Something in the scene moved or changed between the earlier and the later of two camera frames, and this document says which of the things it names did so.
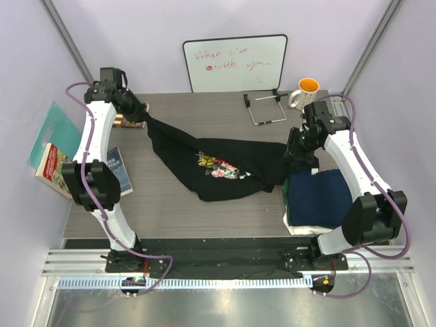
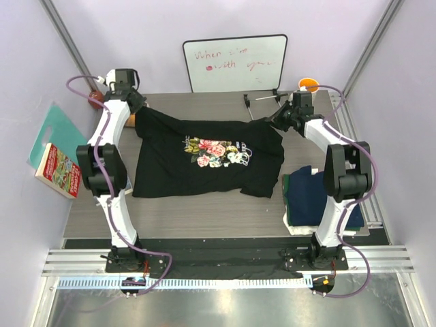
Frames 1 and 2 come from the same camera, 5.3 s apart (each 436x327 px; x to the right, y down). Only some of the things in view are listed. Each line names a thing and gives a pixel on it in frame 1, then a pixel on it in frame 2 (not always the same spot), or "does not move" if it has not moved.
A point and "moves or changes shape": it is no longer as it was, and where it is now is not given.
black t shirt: x=209 y=168 moves or changes shape
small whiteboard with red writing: x=244 y=63 does not move
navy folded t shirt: x=321 y=199 does not move
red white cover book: x=50 y=170 does not move
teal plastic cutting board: x=60 y=129 does not move
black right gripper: x=293 y=149 → x=276 y=119
